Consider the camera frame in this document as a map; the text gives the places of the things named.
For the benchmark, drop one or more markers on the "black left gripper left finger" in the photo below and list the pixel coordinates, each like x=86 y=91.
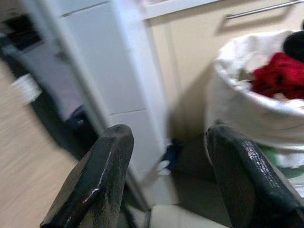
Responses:
x=102 y=166

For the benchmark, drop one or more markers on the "red garment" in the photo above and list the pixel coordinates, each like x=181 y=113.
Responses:
x=280 y=76

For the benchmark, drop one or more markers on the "blue and white cloth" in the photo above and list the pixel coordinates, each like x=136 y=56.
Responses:
x=172 y=156

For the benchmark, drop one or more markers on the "black garment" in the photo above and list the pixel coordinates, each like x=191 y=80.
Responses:
x=294 y=45

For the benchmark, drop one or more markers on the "white fabric laundry basket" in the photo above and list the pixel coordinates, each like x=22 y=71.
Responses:
x=228 y=114

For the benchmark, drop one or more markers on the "light kitchen cabinet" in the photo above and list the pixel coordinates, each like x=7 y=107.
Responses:
x=190 y=59

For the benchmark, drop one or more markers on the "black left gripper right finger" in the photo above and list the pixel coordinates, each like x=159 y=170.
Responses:
x=242 y=171

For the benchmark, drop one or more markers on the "white tall cabinet panel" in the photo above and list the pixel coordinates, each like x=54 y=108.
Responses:
x=107 y=59

